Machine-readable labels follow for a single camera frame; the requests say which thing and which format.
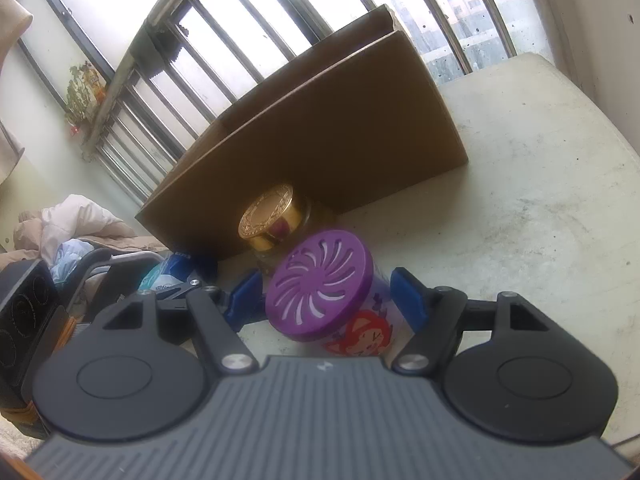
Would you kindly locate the black folded wheelchair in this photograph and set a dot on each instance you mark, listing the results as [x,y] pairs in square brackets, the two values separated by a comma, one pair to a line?
[100,260]

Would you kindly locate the gold lid glass jar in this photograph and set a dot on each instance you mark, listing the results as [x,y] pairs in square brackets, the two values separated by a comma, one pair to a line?
[270,215]

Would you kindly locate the brown cardboard box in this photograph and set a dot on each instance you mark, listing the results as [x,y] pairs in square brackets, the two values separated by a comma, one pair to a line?
[325,160]

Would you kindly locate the barred window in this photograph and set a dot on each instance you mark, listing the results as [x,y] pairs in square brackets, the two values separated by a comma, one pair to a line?
[145,35]

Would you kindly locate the beige hanging cloth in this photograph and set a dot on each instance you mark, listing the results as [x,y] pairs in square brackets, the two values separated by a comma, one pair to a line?
[10,25]

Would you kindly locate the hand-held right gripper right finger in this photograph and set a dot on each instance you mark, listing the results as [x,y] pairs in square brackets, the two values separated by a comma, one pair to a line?
[407,300]

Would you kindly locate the green plant decoration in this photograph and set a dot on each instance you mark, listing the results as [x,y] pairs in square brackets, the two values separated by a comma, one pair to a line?
[82,95]

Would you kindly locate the purple lid air freshener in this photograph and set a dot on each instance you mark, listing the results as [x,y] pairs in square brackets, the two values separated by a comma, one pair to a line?
[320,285]

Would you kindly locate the light blue garment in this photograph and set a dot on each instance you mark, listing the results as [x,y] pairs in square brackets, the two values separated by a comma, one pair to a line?
[70,257]

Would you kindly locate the blue white wet wipes pack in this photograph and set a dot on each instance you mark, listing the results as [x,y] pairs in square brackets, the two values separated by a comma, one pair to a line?
[177,267]

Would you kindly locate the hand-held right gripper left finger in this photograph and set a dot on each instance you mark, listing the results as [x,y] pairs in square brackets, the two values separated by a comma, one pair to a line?
[240,300]

